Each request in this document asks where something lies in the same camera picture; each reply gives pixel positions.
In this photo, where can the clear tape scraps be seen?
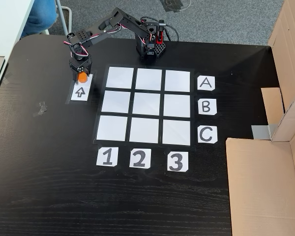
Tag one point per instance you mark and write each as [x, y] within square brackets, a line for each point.
[8, 78]
[41, 109]

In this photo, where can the white table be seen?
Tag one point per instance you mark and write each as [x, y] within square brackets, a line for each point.
[5, 24]

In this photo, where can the person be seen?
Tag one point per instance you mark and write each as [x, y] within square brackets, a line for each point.
[39, 17]

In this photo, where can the paper sheet letter C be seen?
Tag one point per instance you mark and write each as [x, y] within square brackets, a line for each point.
[215, 140]

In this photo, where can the paper sheet number 1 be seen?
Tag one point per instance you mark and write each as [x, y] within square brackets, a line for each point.
[99, 157]

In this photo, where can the white arrow paper sheet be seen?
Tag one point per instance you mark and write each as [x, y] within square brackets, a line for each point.
[75, 97]

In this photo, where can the paper sheet number 3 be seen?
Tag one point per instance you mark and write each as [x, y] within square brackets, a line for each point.
[185, 157]

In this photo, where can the white metal frame leg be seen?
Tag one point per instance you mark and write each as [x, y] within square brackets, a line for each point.
[64, 22]

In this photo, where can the paper sheet number 2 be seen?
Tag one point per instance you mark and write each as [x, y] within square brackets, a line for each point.
[132, 152]

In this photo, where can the brown cardboard screen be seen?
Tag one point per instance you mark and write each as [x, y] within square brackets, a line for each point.
[260, 184]

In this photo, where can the round orange token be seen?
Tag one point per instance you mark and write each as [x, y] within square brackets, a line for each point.
[82, 77]

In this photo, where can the paper sheet letter A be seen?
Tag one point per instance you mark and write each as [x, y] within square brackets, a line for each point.
[200, 87]

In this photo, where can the paper sheet letter B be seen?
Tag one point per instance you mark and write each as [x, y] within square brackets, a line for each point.
[214, 111]

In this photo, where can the white paper grid square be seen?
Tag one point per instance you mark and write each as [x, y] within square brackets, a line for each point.
[116, 102]
[119, 78]
[112, 128]
[176, 132]
[146, 103]
[144, 130]
[176, 105]
[148, 79]
[177, 81]

